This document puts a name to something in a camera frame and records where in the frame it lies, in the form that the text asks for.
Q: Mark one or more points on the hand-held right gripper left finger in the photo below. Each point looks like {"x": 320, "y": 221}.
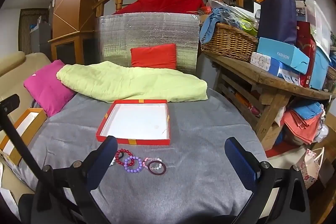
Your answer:
{"x": 103, "y": 161}

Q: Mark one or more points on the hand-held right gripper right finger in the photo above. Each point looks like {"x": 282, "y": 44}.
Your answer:
{"x": 239, "y": 161}

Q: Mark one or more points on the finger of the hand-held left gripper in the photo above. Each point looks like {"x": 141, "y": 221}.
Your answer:
{"x": 10, "y": 102}

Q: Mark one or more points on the red shallow cardboard box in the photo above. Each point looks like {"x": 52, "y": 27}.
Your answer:
{"x": 136, "y": 119}

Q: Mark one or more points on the dark maroon bangle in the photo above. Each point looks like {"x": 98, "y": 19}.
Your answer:
{"x": 157, "y": 174}

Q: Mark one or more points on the orange cardboard box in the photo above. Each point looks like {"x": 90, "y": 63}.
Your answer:
{"x": 31, "y": 119}

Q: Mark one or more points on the pink pillow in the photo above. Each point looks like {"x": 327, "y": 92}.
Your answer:
{"x": 47, "y": 90}

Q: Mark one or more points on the orange folded cloths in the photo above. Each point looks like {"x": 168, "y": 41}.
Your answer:
{"x": 299, "y": 124}

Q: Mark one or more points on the grey metal cabinet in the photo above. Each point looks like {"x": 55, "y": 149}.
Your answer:
{"x": 42, "y": 37}

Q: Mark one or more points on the floral paper gift bag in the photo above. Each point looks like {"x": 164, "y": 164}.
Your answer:
{"x": 311, "y": 166}

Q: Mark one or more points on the wooden table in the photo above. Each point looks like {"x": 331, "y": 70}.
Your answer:
{"x": 275, "y": 87}

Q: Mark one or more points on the light green blanket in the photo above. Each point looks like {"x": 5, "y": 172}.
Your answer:
{"x": 131, "y": 82}

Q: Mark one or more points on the blue folded cloth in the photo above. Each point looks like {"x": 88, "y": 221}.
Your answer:
{"x": 307, "y": 108}

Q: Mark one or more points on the white patterned box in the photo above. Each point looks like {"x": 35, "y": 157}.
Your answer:
{"x": 262, "y": 61}

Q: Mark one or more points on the blue shoe box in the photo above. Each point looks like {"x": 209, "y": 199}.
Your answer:
{"x": 281, "y": 53}

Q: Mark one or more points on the wooden cabinet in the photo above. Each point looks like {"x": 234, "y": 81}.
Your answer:
{"x": 71, "y": 3}

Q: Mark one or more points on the red cushion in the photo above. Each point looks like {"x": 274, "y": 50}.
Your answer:
{"x": 155, "y": 56}

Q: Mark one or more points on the wicker basket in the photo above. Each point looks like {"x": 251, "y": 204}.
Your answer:
{"x": 228, "y": 40}

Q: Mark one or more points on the blue storage bin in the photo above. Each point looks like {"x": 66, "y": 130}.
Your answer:
{"x": 320, "y": 69}

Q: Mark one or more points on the red gift bag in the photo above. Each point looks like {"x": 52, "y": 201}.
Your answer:
{"x": 305, "y": 43}

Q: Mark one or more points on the yellow-green plastic bag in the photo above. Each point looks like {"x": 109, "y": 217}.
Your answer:
{"x": 246, "y": 24}

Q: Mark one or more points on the silver foil insulation panel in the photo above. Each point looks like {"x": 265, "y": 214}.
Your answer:
{"x": 147, "y": 29}

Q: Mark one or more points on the navy blue bag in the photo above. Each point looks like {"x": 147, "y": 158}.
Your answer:
{"x": 275, "y": 16}

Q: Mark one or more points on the clear plastic storage box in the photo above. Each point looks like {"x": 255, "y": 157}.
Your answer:
{"x": 317, "y": 19}

